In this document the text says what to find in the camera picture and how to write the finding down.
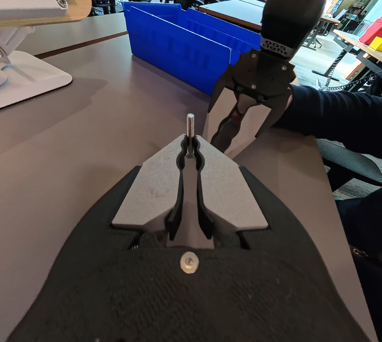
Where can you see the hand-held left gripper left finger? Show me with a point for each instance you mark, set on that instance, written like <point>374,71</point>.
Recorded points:
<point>146,196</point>

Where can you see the person's right hand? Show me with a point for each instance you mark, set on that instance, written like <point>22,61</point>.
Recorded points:
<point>238,116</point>

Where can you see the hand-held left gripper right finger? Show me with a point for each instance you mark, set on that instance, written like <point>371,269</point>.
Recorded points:
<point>232,196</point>

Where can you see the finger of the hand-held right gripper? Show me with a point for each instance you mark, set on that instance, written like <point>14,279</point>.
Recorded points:
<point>219,109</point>
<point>250,127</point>

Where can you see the wooden top office desk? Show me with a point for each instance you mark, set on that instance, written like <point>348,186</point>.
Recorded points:
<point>331,20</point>
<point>346,35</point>

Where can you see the blue plastic bin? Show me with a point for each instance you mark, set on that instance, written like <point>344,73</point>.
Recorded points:
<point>179,50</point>

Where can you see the person's right forearm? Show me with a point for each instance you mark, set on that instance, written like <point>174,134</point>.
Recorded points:
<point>334,112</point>

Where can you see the black mesh office chair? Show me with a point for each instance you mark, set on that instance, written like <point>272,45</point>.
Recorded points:
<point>352,160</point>

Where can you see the silver bolt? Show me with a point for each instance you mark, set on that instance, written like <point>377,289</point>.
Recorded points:
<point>190,127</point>

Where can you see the white tablet stand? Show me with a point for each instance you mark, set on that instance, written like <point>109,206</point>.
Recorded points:
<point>35,79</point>

